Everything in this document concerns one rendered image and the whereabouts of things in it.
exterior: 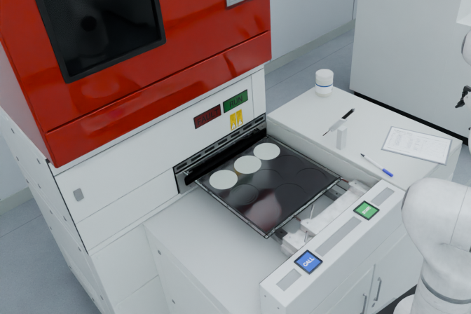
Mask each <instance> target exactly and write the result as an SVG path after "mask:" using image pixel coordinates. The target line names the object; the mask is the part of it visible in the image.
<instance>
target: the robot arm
mask: <svg viewBox="0 0 471 314"><path fill-rule="evenodd" d="M461 53H462V56H463V59H464V60H465V61H466V62H467V63H468V64H469V65H470V66H471V30H470V31H469V32H468V33H467V34H466V35H465V37H464V39H463V42H462V46H461ZM468 92H470V93H468ZM465 104H466V106H467V108H468V109H469V110H470V113H471V87H470V86H464V88H463V92H462V97H461V99H460V101H459V102H458V103H457V105H456V106H455V108H459V107H462V106H463V105H465ZM401 211H402V221H403V223H404V227H405V229H406V230H407V233H408V234H409V237H410V238H411V240H412V241H413V243H414V245H415V246H416V247H417V249H418V250H419V252H420V253H421V254H422V256H423V265H422V268H421V273H420V276H419V279H418V284H417V287H416V292H415V294H413V295H411V296H408V297H406V298H404V299H403V300H401V301H400V302H399V303H398V304H397V306H396V307H395V310H394V313H393V314H471V187H469V186H465V185H462V184H457V183H455V182H450V181H447V180H444V179H438V178H432V177H427V178H422V179H419V180H417V181H415V182H414V183H413V184H412V185H411V186H410V187H408V189H407V191H406V193H405V195H404V197H403V201H402V206H401Z"/></svg>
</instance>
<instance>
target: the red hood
mask: <svg viewBox="0 0 471 314"><path fill-rule="evenodd" d="M271 59H272V52H271V6H270V0H0V106H1V108H2V109H3V110H4V111H5V112H6V113H7V114H8V115H9V116H10V117H11V118H12V120H13V121H14V122H15V123H16V124H17V125H18V127H19V128H20V129H21V130H22V131H23V132H24V133H25V134H26V136H28V138H29V139H30V140H31V141H32V142H33V143H34V145H35V146H36V147H37V148H38V149H39V151H40V152H41V153H42V154H43V155H44V156H45V157H46V158H47V159H48V160H49V161H50V163H51V164H52V165H53V166H54V167H55V168H57V169H58V168H60V167H62V166H63V165H66V164H68V163H69V162H71V161H73V160H75V159H77V158H79V157H81V156H83V155H85V154H87V153H89V152H91V151H93V150H95V149H97V148H99V147H101V146H103V145H104V144H106V143H108V142H110V141H112V140H114V139H116V138H118V137H120V136H122V135H124V134H126V133H128V132H130V131H132V130H134V129H136V128H138V127H140V126H141V125H144V124H145V123H148V122H149V121H152V120H153V119H155V118H158V117H159V116H162V115H163V114H166V113H168V112H169V111H172V110H173V109H176V108H177V107H179V106H181V105H183V104H185V103H187V102H189V101H191V100H193V99H195V98H197V97H199V96H201V95H203V94H205V93H207V92H209V91H211V90H213V89H214V88H216V87H218V86H220V85H222V84H224V83H226V82H228V81H230V80H232V79H234V78H236V77H238V76H240V75H242V74H244V73H246V72H248V71H249V70H251V69H253V68H255V67H258V66H259V65H261V64H263V63H265V62H268V61H269V60H271Z"/></svg>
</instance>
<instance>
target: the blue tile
mask: <svg viewBox="0 0 471 314"><path fill-rule="evenodd" d="M297 263H298V264H300V265H301V266H303V267H304V268H305V269H306V270H307V271H309V272H310V271H311V270H312V269H313V268H315V267H316V266H317V265H318V264H319V263H320V261H319V260H317V259H316V258H315V257H314V256H312V255H311V254H309V253H308V252H307V253H305V254H304V255H303V256H302V257H301V258H300V259H299V260H298V261H297Z"/></svg>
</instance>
